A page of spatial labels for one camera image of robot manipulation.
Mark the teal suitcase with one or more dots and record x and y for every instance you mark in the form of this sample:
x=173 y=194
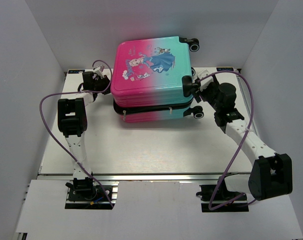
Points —
x=152 y=79

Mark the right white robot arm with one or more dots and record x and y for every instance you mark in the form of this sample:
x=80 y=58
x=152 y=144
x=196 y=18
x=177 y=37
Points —
x=271 y=175

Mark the right blue table label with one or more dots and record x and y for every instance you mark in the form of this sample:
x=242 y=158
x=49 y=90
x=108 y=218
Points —
x=219 y=69

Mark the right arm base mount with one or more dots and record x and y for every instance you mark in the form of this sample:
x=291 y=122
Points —
x=205 y=193

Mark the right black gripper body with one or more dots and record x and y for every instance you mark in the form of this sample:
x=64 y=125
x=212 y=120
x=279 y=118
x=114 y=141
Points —
x=208 y=94

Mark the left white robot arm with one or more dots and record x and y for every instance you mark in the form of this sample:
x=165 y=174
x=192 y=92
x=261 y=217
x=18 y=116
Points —
x=72 y=123

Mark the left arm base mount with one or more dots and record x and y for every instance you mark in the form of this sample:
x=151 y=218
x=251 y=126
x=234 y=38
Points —
x=91 y=199

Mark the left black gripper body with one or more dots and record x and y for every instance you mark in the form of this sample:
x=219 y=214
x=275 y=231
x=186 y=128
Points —
x=103 y=83

